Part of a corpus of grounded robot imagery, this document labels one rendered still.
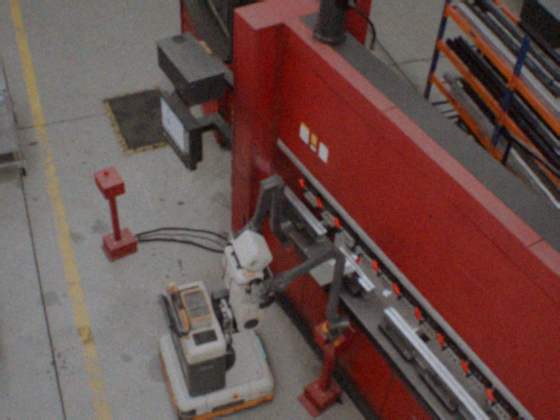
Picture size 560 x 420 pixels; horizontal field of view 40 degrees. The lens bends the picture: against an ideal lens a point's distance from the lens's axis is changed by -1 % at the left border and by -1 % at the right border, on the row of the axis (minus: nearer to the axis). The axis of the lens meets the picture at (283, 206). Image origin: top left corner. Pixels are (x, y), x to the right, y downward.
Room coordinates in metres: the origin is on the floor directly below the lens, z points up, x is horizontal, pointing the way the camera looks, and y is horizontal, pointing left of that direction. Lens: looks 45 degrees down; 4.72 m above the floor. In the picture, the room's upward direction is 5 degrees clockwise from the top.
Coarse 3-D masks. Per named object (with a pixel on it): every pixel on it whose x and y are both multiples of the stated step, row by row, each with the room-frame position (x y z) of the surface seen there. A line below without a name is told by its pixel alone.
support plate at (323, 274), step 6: (324, 264) 3.19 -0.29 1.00; (312, 270) 3.13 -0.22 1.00; (318, 270) 3.14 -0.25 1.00; (324, 270) 3.14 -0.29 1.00; (330, 270) 3.15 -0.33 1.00; (348, 270) 3.16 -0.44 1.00; (318, 276) 3.09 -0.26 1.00; (324, 276) 3.09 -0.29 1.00; (330, 276) 3.10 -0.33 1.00; (318, 282) 3.04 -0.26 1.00; (324, 282) 3.04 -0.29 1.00
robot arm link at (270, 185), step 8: (280, 176) 3.32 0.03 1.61; (264, 184) 3.25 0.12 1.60; (272, 184) 3.24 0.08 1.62; (280, 184) 3.24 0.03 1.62; (264, 192) 3.21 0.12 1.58; (264, 200) 3.22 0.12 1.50; (256, 208) 3.24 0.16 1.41; (264, 208) 3.22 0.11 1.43; (256, 216) 3.21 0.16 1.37; (264, 216) 3.22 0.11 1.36; (248, 224) 3.25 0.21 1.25; (256, 224) 3.20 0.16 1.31; (256, 232) 3.18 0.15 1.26
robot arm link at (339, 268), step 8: (336, 264) 2.89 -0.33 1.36; (344, 264) 2.86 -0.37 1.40; (336, 272) 2.86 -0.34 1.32; (336, 280) 2.84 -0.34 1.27; (336, 288) 2.82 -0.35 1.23; (336, 296) 2.80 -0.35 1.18; (328, 304) 2.79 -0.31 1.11; (336, 304) 2.78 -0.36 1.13; (328, 312) 2.75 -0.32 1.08; (336, 312) 2.75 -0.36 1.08; (328, 320) 2.73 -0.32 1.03
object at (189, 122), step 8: (160, 96) 4.05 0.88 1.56; (168, 96) 4.02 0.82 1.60; (176, 96) 4.06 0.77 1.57; (168, 104) 3.95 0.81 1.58; (176, 104) 3.94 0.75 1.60; (184, 104) 3.98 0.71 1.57; (176, 112) 3.86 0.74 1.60; (184, 112) 3.89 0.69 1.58; (184, 120) 3.78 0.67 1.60; (192, 120) 3.82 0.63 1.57; (184, 128) 3.75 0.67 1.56; (192, 128) 3.71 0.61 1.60; (200, 128) 3.77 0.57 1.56; (168, 136) 3.97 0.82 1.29; (184, 136) 3.75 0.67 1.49; (192, 136) 3.70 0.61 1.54; (200, 136) 3.77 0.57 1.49; (176, 144) 3.86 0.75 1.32; (184, 144) 3.76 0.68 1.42; (192, 144) 3.70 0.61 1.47; (200, 144) 3.77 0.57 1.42; (184, 152) 3.76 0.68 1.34; (192, 152) 3.70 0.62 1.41; (200, 152) 3.76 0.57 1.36; (184, 160) 3.77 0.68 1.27; (192, 160) 3.70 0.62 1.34; (200, 160) 3.76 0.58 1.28; (192, 168) 3.70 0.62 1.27
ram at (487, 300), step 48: (288, 48) 3.88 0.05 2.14; (288, 96) 3.85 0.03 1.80; (336, 96) 3.47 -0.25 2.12; (288, 144) 3.82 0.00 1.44; (336, 144) 3.42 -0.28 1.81; (384, 144) 3.10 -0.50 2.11; (336, 192) 3.37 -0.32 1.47; (384, 192) 3.04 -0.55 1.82; (432, 192) 2.78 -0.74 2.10; (384, 240) 2.98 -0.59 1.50; (432, 240) 2.71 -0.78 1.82; (480, 240) 2.48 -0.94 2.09; (432, 288) 2.63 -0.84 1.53; (480, 288) 2.40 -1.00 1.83; (528, 288) 2.22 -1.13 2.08; (480, 336) 2.32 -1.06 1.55; (528, 336) 2.13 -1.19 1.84; (528, 384) 2.04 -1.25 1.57
